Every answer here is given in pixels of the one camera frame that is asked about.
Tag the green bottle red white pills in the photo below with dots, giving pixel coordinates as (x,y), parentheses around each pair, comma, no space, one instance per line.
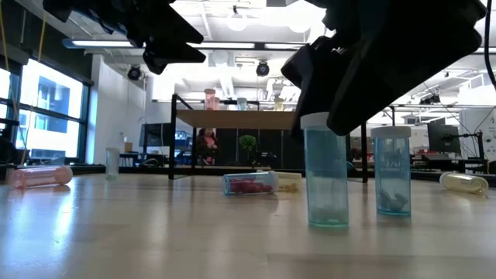
(242,104)

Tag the small cardboard box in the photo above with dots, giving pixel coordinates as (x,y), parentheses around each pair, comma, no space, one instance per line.
(128,147)

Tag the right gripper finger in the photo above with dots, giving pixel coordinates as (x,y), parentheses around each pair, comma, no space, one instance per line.
(395,77)
(314,77)

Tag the ceiling strip light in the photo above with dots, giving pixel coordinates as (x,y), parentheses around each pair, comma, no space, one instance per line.
(100,43)

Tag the black ceiling spotlight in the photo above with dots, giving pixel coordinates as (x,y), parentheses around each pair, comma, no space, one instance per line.
(133,72)
(262,68)

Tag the large teal pill bottle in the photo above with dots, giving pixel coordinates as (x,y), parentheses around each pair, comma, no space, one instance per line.
(327,174)

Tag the small green potted plant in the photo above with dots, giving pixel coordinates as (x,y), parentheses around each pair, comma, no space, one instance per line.
(248,144)

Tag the round pendant lamp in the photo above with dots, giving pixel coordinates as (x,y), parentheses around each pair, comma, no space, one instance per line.
(237,19)

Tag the person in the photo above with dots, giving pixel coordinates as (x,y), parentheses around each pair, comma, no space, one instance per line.
(209,145)

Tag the small clear bottle green pill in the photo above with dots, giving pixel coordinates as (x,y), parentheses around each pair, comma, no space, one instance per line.
(112,162)

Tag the large window black frame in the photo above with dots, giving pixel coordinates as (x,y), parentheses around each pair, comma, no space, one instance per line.
(50,128)

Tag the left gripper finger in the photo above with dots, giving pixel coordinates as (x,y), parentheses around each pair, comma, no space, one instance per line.
(170,56)
(174,31)

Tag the blue bottle red pills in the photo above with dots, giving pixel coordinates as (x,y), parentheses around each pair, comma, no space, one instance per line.
(248,185)

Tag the black cabinet row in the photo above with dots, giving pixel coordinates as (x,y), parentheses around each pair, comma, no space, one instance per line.
(271,149)

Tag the black computer monitor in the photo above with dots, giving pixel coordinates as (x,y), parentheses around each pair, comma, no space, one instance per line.
(155,133)
(443,138)

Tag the large pink pill bottle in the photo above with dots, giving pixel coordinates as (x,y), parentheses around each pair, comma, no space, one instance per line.
(38,177)

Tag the blue pill bottle white cap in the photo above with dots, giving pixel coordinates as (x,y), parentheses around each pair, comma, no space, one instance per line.
(392,170)

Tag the black aluminium rail frame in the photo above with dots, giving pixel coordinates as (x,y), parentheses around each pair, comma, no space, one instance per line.
(147,170)

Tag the wooden shelf black metal legs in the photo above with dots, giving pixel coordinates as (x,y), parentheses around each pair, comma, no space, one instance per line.
(232,120)

